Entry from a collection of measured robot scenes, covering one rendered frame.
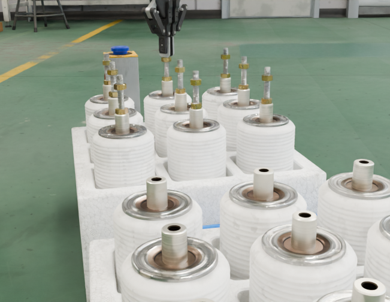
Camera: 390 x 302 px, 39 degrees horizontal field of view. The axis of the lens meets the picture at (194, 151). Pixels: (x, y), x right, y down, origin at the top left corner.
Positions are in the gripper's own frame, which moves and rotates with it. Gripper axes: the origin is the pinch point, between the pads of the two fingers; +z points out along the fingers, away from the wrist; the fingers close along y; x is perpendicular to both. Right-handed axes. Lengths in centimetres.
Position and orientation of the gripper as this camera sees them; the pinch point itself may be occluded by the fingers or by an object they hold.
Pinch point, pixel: (166, 46)
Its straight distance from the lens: 109.1
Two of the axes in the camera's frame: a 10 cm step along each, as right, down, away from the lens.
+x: 8.7, 1.4, -4.7
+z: 0.1, 9.5, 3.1
